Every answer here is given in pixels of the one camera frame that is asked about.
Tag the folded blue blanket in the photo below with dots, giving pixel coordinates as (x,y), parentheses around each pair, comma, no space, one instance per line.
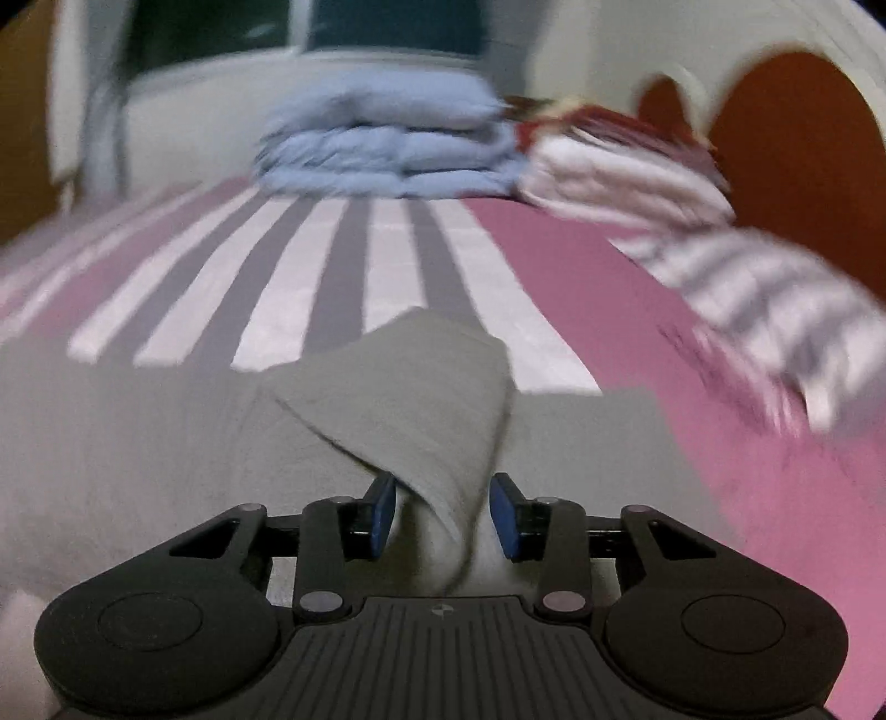
(387,142)

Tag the dark window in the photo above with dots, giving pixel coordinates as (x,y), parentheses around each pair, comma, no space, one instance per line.
(304,31)

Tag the red and white striped cloth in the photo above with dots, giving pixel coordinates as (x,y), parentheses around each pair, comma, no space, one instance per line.
(616,166)

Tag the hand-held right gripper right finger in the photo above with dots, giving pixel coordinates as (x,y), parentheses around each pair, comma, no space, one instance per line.
(504,519)

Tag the striped pink bed sheet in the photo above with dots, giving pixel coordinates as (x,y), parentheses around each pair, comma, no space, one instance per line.
(484,277)

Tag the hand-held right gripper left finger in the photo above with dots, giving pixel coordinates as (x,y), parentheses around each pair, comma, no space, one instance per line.
(381,516)

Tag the grey pants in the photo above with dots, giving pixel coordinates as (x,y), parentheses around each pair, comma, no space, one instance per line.
(173,443)

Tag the orange and white headboard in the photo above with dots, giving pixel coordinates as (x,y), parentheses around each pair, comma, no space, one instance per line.
(782,145)

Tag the grey white striped cloth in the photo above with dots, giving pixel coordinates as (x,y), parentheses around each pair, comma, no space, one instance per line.
(768,311)

